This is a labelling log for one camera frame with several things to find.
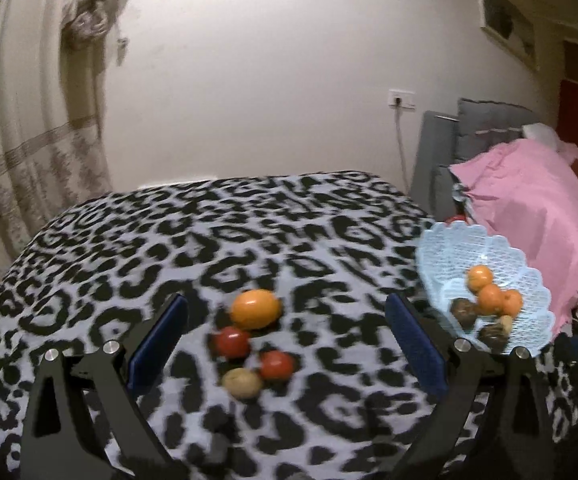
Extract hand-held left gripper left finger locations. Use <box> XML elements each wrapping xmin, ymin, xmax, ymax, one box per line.
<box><xmin>19</xmin><ymin>292</ymin><xmax>191</xmax><ymax>480</ymax></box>

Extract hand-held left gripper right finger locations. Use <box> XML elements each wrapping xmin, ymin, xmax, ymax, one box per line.
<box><xmin>385</xmin><ymin>292</ymin><xmax>557</xmax><ymax>480</ymax></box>

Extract dark brown wrinkled fruit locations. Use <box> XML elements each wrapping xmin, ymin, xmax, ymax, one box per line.
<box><xmin>450</xmin><ymin>297</ymin><xmax>477</xmax><ymax>328</ymax></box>
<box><xmin>478</xmin><ymin>323</ymin><xmax>509</xmax><ymax>351</ymax></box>

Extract red tomato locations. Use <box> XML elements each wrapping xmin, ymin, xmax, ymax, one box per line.
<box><xmin>214</xmin><ymin>326</ymin><xmax>252</xmax><ymax>359</ymax></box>
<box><xmin>259</xmin><ymin>350</ymin><xmax>296</xmax><ymax>382</ymax></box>

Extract orange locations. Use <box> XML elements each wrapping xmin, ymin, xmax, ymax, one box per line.
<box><xmin>230</xmin><ymin>288</ymin><xmax>283</xmax><ymax>331</ymax></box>
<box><xmin>476</xmin><ymin>283</ymin><xmax>505</xmax><ymax>317</ymax></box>
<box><xmin>500</xmin><ymin>289</ymin><xmax>525</xmax><ymax>318</ymax></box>
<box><xmin>466</xmin><ymin>265</ymin><xmax>495</xmax><ymax>293</ymax></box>

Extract light blue lattice basket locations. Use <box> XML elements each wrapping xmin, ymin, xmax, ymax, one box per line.
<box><xmin>415</xmin><ymin>220</ymin><xmax>556</xmax><ymax>359</ymax></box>

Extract leopard print blanket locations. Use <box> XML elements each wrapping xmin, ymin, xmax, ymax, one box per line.
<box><xmin>0</xmin><ymin>170</ymin><xmax>578</xmax><ymax>480</ymax></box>

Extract pink cloth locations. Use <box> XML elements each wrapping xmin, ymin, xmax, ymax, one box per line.
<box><xmin>449</xmin><ymin>137</ymin><xmax>578</xmax><ymax>333</ymax></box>

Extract white pillow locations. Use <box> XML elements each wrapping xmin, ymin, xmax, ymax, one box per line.
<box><xmin>522</xmin><ymin>122</ymin><xmax>560</xmax><ymax>148</ymax></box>

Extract beige patterned curtain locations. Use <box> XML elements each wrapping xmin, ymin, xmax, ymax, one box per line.
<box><xmin>0</xmin><ymin>0</ymin><xmax>134</xmax><ymax>291</ymax></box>

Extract curtain tieback tassel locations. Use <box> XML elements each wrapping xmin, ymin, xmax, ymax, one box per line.
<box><xmin>61</xmin><ymin>0</ymin><xmax>132</xmax><ymax>66</ymax></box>

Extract thin power cable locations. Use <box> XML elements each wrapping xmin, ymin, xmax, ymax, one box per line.
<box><xmin>393</xmin><ymin>102</ymin><xmax>410</xmax><ymax>193</ymax></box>

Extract white wall socket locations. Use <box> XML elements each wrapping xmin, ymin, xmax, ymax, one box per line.
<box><xmin>388</xmin><ymin>89</ymin><xmax>416</xmax><ymax>110</ymax></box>

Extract framed wall picture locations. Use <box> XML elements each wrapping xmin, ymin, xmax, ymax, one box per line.
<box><xmin>478</xmin><ymin>0</ymin><xmax>540</xmax><ymax>71</ymax></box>

